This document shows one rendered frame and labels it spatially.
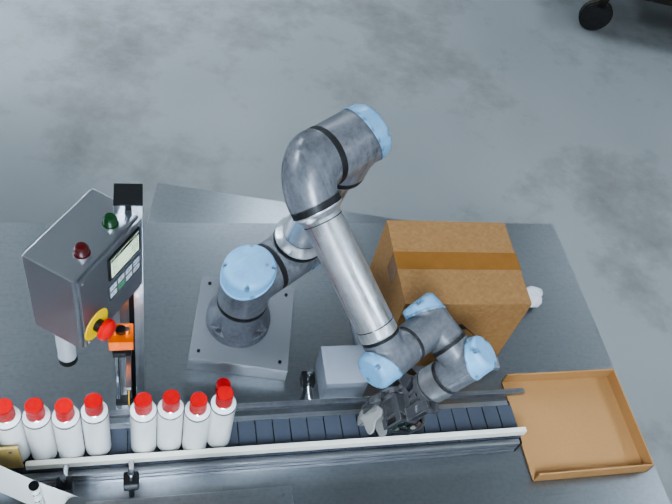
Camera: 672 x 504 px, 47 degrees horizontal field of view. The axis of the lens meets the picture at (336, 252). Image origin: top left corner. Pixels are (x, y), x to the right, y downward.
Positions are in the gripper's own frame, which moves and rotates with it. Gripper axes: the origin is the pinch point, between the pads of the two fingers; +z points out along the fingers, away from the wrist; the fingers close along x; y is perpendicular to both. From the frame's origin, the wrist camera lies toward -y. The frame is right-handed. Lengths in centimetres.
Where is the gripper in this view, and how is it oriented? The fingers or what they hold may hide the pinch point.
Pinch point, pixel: (362, 418)
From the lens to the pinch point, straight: 172.4
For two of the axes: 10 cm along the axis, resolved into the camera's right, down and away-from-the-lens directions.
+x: 7.5, 3.0, 5.9
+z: -6.5, 5.4, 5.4
